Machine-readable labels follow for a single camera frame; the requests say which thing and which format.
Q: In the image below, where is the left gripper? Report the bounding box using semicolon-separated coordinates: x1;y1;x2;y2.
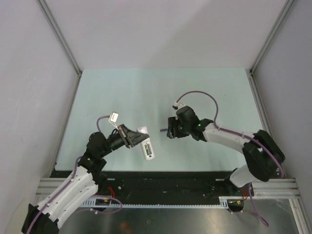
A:
99;124;149;157

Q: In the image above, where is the white remote control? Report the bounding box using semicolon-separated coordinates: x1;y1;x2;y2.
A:
137;126;155;161

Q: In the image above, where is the green battery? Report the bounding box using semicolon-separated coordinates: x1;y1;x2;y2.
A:
144;143;153;157

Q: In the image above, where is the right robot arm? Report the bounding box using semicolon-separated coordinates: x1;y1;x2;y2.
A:
167;104;285;195

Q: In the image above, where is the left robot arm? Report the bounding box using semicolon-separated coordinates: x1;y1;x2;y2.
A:
21;124;150;234

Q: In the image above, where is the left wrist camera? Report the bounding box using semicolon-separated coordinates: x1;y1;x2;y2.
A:
109;112;119;124

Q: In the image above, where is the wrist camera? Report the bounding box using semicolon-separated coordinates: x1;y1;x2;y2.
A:
109;112;119;124
172;102;187;112

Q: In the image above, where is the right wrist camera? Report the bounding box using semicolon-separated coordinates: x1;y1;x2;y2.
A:
172;102;187;112

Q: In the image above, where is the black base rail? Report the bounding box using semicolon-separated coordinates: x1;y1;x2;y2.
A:
97;171;243;206

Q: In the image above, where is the white cable duct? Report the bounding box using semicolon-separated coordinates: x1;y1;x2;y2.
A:
80;196;247;209

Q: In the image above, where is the left aluminium frame post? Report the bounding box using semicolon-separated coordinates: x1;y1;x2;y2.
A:
36;0;82;77

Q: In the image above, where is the aluminium frame post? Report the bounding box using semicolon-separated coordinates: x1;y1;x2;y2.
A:
36;0;82;77
249;0;297;74

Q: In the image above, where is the right aluminium frame post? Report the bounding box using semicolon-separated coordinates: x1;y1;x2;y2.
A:
249;0;297;74

